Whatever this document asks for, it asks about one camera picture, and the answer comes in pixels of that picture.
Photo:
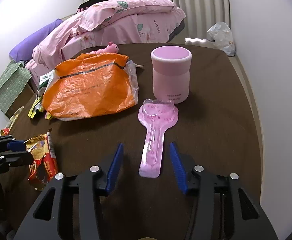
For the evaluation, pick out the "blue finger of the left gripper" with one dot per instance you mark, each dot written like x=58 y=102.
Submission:
x=16 y=146

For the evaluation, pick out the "yellow snack wrapper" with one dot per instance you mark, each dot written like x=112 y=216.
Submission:
x=37 y=107

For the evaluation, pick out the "white plastic bag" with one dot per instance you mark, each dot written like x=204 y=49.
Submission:
x=223 y=38

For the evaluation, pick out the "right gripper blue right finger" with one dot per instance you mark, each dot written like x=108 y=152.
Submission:
x=178 y=167

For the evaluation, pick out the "pink cylindrical jar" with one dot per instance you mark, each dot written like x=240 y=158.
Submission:
x=171 y=73

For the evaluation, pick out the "orange plastic bag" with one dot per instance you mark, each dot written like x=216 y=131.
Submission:
x=91 y=85

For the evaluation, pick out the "green checkered cloth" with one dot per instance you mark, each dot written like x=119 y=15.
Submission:
x=12 y=82

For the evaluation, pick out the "green white snack packet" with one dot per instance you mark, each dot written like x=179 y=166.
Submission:
x=45 y=81

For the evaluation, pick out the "pink caterpillar toy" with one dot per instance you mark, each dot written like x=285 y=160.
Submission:
x=110 y=48

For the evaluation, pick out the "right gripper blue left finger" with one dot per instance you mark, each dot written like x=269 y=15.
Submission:
x=114 y=168

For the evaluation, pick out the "red gold snack wrapper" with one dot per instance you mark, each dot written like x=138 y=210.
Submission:
x=44 y=166

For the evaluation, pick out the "pink floral quilt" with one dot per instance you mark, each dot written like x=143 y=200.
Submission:
x=97 y=26

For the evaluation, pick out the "pink spoon-shaped blister pack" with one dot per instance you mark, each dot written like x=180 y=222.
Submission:
x=157 y=117

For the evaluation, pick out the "purple pillow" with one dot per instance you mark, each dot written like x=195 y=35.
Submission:
x=23 y=50

